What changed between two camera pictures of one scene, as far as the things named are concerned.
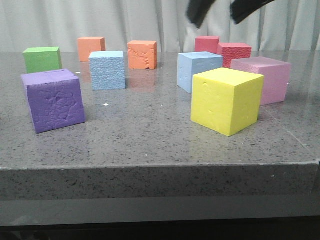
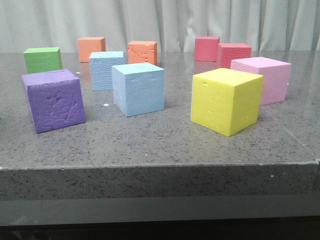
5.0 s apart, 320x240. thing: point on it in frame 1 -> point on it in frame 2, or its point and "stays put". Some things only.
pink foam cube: (276, 81) stays put
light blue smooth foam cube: (191, 63) -> (138, 88)
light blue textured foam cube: (107, 70) stays put
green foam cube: (41, 59) stays put
